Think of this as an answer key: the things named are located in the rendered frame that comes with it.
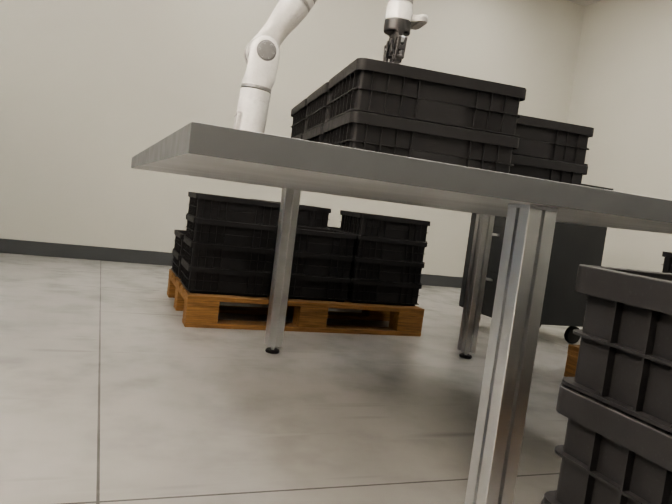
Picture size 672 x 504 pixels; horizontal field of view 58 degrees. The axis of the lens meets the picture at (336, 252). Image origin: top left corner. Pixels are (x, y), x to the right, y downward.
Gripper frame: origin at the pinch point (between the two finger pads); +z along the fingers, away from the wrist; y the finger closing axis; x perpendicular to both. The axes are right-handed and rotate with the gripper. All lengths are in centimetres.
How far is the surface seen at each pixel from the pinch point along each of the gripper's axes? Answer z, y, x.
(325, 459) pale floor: 100, 28, -12
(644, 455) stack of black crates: 54, 129, -15
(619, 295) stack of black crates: 42, 124, -15
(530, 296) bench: 50, 74, 8
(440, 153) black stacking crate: 24.4, 41.2, 1.3
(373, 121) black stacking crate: 20.0, 41.7, -14.9
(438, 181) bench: 33, 83, -15
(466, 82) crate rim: 8.6, 41.5, 4.9
